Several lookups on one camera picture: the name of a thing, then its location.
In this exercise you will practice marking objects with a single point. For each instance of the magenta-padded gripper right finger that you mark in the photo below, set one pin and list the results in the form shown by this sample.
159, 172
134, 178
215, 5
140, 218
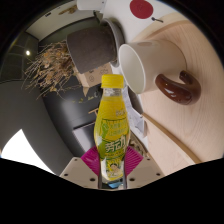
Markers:
146, 170

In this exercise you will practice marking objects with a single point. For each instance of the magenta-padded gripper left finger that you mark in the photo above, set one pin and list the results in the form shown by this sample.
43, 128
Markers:
75, 169

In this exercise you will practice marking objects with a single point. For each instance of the yellow drink bottle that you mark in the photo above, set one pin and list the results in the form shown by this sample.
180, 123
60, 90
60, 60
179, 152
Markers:
111, 126

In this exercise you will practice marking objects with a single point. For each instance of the printed newspaper sheet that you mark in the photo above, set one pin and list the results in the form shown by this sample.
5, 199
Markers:
135, 116

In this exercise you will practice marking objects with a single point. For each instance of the brown cardboard box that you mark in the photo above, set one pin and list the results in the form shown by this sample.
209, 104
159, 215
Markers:
95, 75

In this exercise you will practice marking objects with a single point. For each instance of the dried plant in grey pot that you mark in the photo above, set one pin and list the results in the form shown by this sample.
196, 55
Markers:
90, 48

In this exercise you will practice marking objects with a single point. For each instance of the round ceiling spotlight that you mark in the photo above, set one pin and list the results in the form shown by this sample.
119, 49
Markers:
27, 52

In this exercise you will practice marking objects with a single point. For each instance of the flat round red coaster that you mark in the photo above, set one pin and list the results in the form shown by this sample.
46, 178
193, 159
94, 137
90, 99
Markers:
141, 8

